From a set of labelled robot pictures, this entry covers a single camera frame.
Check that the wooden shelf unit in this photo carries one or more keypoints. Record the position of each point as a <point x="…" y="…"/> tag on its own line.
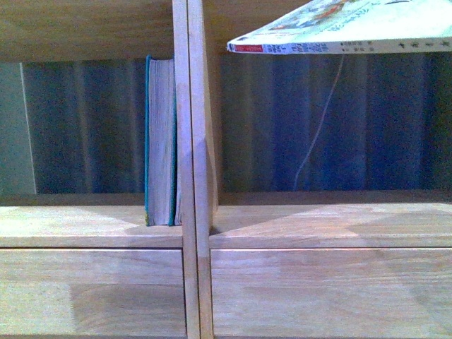
<point x="73" y="129"/>
<point x="313" y="151"/>

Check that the right wooden shelf unit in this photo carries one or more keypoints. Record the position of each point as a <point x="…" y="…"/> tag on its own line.
<point x="313" y="151"/>

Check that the left unit upper drawer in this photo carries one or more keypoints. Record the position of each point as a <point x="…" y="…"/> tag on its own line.
<point x="95" y="293"/>

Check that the left wooden shelf unit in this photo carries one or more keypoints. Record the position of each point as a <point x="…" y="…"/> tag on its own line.
<point x="73" y="129"/>

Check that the white illustrated paperback book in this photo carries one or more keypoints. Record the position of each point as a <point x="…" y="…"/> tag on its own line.
<point x="353" y="27"/>

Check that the unit drawer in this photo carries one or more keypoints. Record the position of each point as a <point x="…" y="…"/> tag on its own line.
<point x="332" y="293"/>
<point x="95" y="293"/>

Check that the teal hardcover book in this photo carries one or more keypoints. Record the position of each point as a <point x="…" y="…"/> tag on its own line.
<point x="162" y="179"/>

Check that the right unit upper drawer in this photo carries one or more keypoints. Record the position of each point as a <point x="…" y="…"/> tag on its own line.
<point x="332" y="293"/>

